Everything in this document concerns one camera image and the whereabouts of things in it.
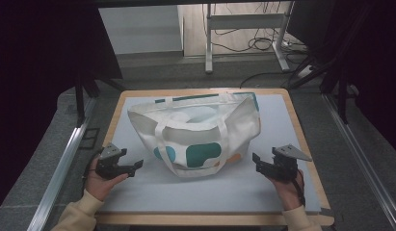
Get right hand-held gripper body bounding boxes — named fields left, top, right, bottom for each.
left=266, top=143, right=313, bottom=183

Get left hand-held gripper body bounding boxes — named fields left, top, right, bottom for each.
left=94, top=142, right=129, bottom=181

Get white tote bag teal patches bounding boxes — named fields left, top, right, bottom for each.
left=127, top=91, right=262, bottom=179

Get person's left hand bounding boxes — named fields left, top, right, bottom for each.
left=84, top=156, right=129, bottom=203

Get person's right hand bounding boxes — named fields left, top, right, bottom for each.
left=266, top=168, right=305, bottom=212

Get light grey table mat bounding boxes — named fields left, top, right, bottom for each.
left=98, top=93, right=322, bottom=215

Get black metal stand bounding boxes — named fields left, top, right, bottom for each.
left=72, top=71, right=123, bottom=128
left=286, top=3, right=382, bottom=125

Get white power strip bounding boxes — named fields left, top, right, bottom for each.
left=296, top=64, right=314, bottom=79

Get black floor bracket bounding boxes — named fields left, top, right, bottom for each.
left=78, top=127, right=101, bottom=150

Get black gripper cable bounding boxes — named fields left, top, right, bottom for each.
left=291, top=168, right=306, bottom=207

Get aluminium rail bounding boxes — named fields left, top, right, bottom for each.
left=26, top=95, right=97, bottom=231
left=322, top=92, right=396, bottom=231

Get tangle of black floor cables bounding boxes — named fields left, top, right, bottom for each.
left=210, top=3, right=310, bottom=56

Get white metal desk frame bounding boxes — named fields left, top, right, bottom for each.
left=203, top=2, right=295, bottom=74

